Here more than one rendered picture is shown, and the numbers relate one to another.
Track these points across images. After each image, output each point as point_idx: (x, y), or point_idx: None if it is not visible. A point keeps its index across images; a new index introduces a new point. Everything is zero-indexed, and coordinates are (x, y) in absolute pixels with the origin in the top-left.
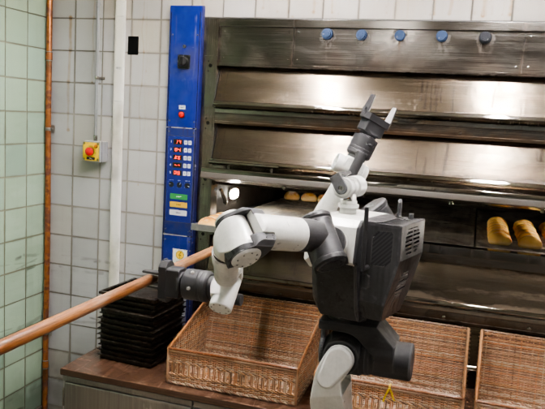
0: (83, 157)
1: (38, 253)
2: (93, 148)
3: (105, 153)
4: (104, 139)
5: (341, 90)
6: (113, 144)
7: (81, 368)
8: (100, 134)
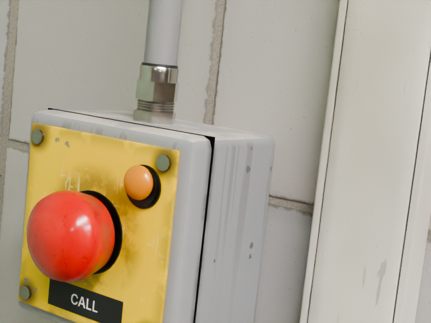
0: (22, 273)
1: None
2: (118, 209)
3: (235, 262)
4: (240, 118)
5: None
6: (328, 178)
7: None
8: (216, 61)
